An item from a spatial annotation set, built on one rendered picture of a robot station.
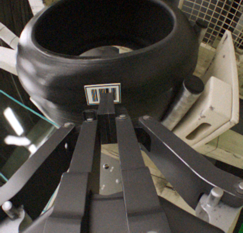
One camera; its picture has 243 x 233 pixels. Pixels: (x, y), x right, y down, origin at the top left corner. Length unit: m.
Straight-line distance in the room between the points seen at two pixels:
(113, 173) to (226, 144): 0.63
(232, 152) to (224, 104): 0.49
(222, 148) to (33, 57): 0.77
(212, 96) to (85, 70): 0.25
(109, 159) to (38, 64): 0.73
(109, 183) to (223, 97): 0.77
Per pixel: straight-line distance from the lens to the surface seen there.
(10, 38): 1.72
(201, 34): 0.55
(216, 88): 0.34
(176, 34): 0.39
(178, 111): 0.38
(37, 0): 0.94
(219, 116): 0.32
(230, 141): 0.81
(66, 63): 0.31
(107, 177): 0.93
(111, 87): 0.26
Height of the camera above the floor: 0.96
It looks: 10 degrees up
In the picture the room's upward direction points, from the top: 68 degrees counter-clockwise
